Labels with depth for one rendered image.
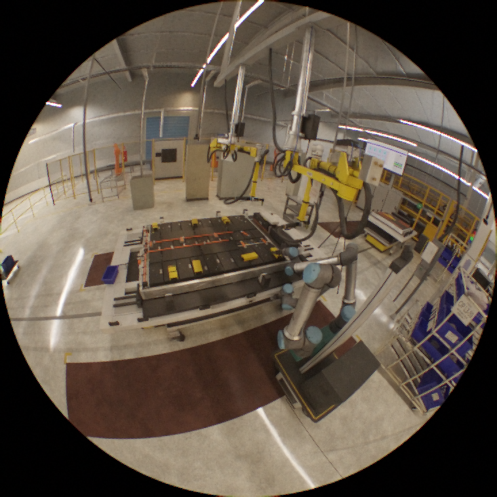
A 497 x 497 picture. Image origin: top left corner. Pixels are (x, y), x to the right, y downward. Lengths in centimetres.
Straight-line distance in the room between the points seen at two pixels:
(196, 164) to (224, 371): 555
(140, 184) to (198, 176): 192
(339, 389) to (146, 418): 186
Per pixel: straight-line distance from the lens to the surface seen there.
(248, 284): 174
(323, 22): 171
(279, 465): 227
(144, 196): 594
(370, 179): 73
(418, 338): 266
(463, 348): 261
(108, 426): 248
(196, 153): 598
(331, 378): 152
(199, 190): 624
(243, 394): 214
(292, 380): 195
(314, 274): 96
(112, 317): 174
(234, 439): 213
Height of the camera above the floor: 211
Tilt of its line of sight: 34 degrees down
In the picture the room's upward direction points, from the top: 9 degrees clockwise
